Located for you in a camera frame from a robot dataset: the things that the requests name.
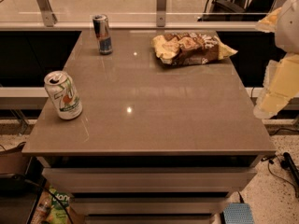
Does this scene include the grey drawer cabinet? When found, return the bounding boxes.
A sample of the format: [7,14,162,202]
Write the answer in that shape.
[23,30,275,224]

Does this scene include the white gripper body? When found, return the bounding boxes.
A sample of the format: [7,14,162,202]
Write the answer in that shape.
[275,0,299,53]

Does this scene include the black floor cable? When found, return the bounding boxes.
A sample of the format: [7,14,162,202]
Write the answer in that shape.
[261,154,299,199]

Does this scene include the middle metal railing bracket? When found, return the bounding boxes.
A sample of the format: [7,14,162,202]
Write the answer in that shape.
[156,0,167,27]

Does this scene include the plastic bottle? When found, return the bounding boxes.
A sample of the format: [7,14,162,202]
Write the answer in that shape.
[30,197,51,224]

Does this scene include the black office chair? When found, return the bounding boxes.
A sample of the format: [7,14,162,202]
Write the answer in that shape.
[198,0,275,21]

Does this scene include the green snack bag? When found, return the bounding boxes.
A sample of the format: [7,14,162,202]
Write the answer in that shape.
[45,187,70,224]

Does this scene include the left metal railing bracket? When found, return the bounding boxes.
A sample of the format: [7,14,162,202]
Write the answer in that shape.
[36,0,57,27]

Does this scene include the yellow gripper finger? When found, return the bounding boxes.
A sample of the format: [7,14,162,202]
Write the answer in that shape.
[255,7,281,33]
[253,53,299,119]

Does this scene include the brown bag on floor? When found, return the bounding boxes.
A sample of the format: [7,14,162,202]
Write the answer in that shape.
[0,142,30,175]

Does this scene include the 7up can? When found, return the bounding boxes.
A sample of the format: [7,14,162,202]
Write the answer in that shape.
[44,71,82,120]

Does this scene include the Red Bull can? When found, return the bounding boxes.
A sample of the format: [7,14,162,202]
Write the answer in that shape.
[93,14,113,55]

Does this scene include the black power strip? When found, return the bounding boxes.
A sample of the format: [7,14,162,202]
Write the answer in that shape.
[281,152,299,188]

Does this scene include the blue perforated box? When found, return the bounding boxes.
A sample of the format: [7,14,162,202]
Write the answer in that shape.
[222,203,254,224]

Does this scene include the brown chip bag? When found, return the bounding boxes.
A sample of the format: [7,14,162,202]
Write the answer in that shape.
[151,32,237,66]

